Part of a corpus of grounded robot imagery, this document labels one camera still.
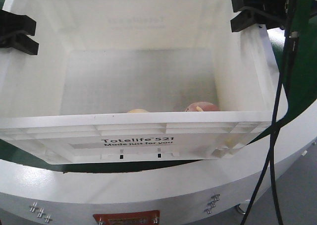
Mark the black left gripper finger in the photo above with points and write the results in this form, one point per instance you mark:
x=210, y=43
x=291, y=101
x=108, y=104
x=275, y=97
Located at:
x=12, y=24
x=22, y=43

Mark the pink round plush toy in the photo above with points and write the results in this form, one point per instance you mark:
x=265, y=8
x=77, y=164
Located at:
x=202, y=107

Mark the white plastic tote crate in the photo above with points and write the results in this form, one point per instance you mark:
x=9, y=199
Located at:
x=99, y=59

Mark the cream yellow plush toy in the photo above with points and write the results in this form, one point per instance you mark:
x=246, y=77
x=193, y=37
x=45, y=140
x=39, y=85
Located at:
x=138, y=111

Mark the green right circuit board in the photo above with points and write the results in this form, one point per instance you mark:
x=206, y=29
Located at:
x=298, y=14

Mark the red label plate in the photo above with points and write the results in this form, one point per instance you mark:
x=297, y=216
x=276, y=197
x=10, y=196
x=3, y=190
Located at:
x=136, y=218

